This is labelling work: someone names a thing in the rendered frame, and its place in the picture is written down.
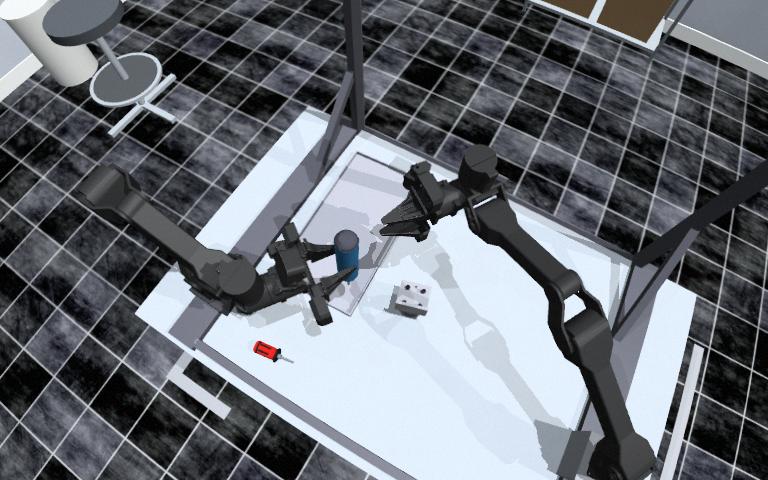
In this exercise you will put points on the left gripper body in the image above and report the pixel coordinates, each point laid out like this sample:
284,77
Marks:
437,206

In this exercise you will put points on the grey l-shaped bracket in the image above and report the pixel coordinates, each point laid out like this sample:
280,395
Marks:
413,297

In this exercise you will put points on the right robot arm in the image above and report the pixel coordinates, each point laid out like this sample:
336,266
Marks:
106,187

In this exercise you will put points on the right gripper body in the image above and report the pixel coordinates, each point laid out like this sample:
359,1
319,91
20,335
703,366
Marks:
317,302

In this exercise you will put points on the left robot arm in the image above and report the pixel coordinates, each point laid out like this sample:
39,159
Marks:
586,341

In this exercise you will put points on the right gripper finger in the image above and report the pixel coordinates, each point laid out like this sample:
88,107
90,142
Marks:
330,283
318,252

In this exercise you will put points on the red screwdriver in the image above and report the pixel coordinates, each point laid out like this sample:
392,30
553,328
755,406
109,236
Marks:
269,351

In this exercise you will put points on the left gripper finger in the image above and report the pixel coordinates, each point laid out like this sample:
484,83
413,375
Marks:
411,209
407,229

